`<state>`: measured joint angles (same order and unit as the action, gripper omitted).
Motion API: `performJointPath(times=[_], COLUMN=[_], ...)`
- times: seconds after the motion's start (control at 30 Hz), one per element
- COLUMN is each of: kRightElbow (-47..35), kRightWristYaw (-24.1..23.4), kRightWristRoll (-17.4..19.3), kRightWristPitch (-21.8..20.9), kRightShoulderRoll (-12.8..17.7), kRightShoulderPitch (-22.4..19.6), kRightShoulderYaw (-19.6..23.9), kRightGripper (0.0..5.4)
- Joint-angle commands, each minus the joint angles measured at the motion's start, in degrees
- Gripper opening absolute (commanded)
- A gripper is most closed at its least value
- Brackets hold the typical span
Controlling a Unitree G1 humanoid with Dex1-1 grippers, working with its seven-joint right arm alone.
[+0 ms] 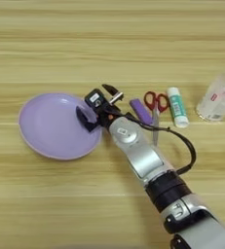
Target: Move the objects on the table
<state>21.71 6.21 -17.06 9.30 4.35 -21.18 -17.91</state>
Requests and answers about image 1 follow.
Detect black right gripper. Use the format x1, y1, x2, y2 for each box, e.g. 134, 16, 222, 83
75, 83, 131, 133

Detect purple round plate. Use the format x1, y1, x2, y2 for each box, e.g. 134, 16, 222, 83
19, 92, 103, 161

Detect white green glue stick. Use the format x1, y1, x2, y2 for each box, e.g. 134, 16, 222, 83
167, 87, 190, 128

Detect black box with white label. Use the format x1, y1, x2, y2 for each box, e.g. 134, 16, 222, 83
84, 89, 107, 109

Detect purple rectangular block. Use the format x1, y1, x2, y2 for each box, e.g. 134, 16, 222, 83
129, 98, 154, 126

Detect clear bottle with red cap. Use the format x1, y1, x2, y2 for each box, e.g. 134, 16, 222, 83
195, 60, 225, 123

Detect red-handled scissors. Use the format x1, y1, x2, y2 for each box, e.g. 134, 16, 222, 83
143, 90, 169, 147

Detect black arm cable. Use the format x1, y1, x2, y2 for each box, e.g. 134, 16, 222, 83
127, 111, 197, 176

